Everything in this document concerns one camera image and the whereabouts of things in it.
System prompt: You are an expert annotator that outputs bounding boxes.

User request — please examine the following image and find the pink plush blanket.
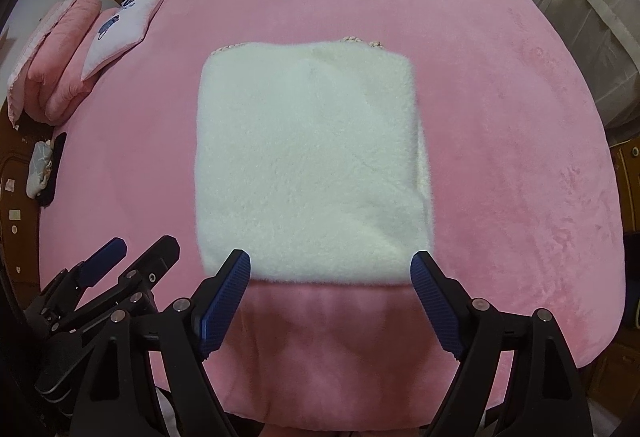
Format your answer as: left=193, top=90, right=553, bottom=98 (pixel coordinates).
left=37, top=0, right=628, bottom=437

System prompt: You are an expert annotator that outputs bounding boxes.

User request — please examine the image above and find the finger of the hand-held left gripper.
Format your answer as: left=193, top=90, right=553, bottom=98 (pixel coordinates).
left=65, top=234, right=181, bottom=333
left=40, top=237, right=128, bottom=313

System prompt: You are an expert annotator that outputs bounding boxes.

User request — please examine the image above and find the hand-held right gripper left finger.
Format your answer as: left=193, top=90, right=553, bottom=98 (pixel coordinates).
left=70, top=248, right=252, bottom=437

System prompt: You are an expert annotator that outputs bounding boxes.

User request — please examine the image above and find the white soft toy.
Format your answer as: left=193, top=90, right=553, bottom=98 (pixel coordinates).
left=25, top=140, right=55, bottom=197

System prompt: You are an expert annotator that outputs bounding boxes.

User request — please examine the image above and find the wooden cabinet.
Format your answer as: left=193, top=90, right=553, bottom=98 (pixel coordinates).
left=607, top=137, right=640, bottom=238

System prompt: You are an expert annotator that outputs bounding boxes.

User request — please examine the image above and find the black cloth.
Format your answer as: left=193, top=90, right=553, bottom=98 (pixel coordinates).
left=37, top=132, right=68, bottom=207

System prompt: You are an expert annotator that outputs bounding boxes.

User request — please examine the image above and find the white fluffy jacket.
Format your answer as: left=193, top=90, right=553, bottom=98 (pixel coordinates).
left=194, top=36, right=436, bottom=288

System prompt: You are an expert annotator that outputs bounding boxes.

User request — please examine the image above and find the wooden headboard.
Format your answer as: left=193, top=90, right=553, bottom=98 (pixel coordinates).
left=0, top=117, right=45, bottom=300

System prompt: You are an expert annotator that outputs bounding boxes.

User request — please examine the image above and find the white pillow with blue print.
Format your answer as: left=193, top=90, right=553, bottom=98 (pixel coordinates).
left=80, top=0, right=172, bottom=80

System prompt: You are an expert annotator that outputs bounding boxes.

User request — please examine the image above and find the pink folded quilt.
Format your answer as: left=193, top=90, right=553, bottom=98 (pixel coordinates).
left=27, top=0, right=121, bottom=124

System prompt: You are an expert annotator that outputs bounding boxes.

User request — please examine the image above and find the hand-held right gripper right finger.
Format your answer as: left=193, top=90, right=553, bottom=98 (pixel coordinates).
left=410, top=249, right=587, bottom=437

